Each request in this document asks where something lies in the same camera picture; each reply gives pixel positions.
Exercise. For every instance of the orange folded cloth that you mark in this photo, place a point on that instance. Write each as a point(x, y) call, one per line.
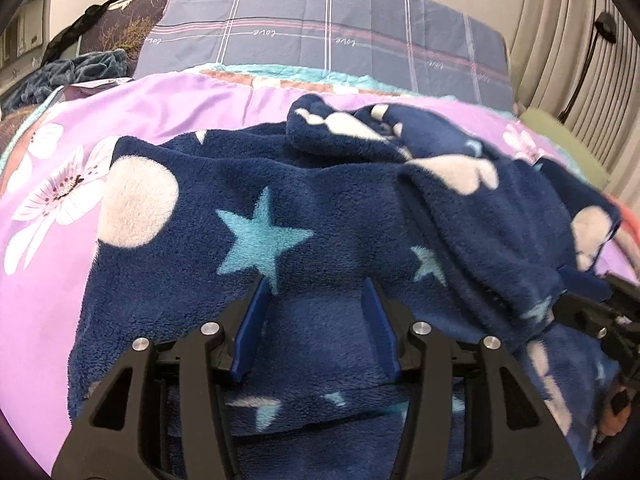
point(627, 220)

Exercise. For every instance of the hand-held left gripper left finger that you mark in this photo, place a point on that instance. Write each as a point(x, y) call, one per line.
point(252, 320)

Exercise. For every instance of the beige curtain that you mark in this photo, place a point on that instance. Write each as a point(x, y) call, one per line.
point(560, 35)

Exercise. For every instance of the purple floral bedsheet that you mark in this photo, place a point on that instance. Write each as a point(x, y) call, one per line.
point(50, 285)

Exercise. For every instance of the black cloth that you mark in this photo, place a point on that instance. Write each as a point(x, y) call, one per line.
point(75, 30)

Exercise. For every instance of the teal fleece blanket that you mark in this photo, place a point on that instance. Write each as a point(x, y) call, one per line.
point(75, 70)

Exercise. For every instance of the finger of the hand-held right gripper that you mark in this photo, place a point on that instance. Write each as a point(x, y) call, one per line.
point(625, 292)
point(585, 317)

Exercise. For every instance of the green cushion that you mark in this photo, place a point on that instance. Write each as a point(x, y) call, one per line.
point(565, 145)

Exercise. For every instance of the dark floral pillow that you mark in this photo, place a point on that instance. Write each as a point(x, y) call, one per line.
point(125, 25)

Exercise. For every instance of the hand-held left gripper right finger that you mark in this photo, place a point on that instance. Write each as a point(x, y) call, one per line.
point(380, 325)

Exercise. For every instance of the navy star-print fleece garment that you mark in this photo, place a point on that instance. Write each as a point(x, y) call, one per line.
point(325, 220)

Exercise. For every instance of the grey plaid pillow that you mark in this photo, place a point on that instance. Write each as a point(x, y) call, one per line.
point(300, 10)

